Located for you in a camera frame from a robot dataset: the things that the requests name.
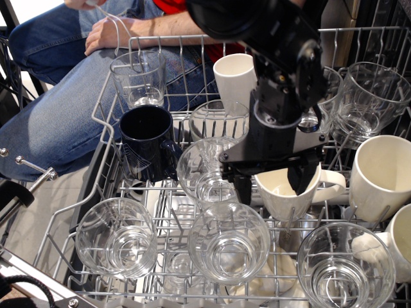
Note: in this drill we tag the metal clamp with black handle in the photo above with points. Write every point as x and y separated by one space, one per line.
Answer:
15 195

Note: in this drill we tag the tall clear glass back left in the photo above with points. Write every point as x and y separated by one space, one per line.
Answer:
139 78

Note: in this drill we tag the dark blue ceramic mug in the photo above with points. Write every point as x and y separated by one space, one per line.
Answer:
147 135

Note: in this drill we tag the white dish on lower rack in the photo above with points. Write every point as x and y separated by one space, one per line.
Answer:
277 278

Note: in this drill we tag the person's resting hand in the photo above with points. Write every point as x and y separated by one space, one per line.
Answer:
114 33

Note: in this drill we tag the person's hand holding controller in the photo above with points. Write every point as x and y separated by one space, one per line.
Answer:
83 4

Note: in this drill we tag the white controller with cable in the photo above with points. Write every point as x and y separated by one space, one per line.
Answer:
144 10

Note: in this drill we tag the blue jeans legs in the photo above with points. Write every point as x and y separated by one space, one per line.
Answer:
56 129

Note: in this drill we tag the grey wire dishwasher rack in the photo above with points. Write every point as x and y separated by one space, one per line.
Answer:
173 211

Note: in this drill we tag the person's bare forearm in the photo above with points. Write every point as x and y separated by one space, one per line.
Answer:
170 28

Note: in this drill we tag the clear glass cup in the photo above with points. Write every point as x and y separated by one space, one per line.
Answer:
229 243
345 265
327 105
117 238
373 96
200 175

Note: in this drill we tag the white mug back centre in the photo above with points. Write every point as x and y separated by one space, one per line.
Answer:
236 79

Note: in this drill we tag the white mug far right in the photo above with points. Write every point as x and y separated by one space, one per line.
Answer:
395 240

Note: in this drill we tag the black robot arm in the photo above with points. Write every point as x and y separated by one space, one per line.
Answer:
286 51

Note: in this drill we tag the large white mug right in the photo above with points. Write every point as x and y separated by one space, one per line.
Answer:
380 178

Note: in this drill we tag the clear glass behind middle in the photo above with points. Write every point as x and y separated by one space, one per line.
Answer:
217 118

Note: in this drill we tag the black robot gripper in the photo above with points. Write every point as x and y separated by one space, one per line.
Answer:
274 140

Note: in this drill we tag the small glass on lower rack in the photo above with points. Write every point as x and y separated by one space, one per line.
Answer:
181 274

